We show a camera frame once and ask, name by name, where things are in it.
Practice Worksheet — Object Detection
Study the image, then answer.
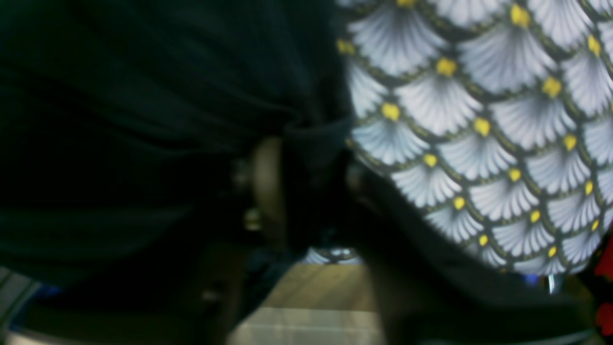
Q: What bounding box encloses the fan-patterned grey tablecloth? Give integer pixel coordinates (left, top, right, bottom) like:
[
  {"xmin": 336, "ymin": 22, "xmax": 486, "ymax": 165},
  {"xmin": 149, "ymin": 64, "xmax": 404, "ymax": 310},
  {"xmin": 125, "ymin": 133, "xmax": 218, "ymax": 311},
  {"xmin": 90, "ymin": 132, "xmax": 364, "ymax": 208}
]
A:
[{"xmin": 334, "ymin": 0, "xmax": 613, "ymax": 276}]

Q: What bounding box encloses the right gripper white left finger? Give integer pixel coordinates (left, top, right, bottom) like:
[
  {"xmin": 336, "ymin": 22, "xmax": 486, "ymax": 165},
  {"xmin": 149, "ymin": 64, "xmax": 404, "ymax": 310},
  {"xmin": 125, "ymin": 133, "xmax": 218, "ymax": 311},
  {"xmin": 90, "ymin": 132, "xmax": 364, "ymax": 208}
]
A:
[{"xmin": 4, "ymin": 138, "xmax": 287, "ymax": 345}]

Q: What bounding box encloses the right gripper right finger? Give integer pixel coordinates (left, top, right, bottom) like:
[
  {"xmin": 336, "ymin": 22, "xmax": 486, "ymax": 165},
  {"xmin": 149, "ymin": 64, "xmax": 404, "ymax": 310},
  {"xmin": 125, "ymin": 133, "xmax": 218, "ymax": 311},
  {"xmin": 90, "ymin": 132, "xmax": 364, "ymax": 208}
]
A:
[{"xmin": 344, "ymin": 159, "xmax": 595, "ymax": 345}]

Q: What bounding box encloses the red clamp at right edge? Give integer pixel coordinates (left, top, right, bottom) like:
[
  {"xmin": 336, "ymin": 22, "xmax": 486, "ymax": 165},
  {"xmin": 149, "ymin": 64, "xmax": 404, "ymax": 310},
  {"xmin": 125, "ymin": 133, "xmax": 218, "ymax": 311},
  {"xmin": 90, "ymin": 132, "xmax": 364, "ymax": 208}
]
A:
[{"xmin": 593, "ymin": 236, "xmax": 613, "ymax": 340}]

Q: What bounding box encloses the black T-shirt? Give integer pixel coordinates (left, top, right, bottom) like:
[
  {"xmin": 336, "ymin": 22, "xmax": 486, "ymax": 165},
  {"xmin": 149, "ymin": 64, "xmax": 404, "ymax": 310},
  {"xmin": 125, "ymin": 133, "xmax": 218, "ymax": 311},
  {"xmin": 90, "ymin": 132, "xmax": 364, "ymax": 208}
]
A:
[{"xmin": 1, "ymin": 0, "xmax": 351, "ymax": 311}]

